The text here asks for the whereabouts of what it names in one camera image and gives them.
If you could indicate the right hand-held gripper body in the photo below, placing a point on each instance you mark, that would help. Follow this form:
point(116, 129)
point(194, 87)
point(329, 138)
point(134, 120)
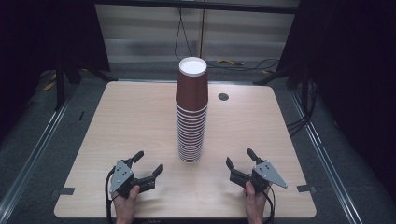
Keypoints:
point(264, 174)

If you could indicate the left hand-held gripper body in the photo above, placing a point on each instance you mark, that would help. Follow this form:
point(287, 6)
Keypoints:
point(121, 176)

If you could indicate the stack of brown cups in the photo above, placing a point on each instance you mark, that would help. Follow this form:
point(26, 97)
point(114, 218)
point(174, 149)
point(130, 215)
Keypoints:
point(191, 137)

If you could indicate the person's left hand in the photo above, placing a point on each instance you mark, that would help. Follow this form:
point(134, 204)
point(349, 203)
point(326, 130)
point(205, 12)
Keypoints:
point(126, 205)

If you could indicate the person's right hand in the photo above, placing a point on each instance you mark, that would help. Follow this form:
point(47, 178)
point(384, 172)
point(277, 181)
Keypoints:
point(256, 202)

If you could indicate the grey tape strip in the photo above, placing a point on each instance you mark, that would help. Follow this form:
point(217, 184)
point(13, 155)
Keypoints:
point(66, 191)
point(306, 188)

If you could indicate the round grey table grommet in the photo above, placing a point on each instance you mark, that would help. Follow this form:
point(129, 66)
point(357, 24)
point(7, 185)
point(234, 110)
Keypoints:
point(223, 96)

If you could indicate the yellow tape piece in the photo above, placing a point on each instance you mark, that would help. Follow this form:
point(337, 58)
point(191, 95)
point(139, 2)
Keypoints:
point(229, 62)
point(266, 72)
point(49, 86)

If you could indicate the black metal stand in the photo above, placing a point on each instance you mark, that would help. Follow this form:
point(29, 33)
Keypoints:
point(280, 74)
point(59, 90)

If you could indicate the thin vertical pole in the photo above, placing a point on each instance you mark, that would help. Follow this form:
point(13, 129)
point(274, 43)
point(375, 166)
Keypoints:
point(202, 34)

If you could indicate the metal floor rail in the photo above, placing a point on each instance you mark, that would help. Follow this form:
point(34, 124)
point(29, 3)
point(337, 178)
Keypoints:
point(37, 149)
point(323, 155)

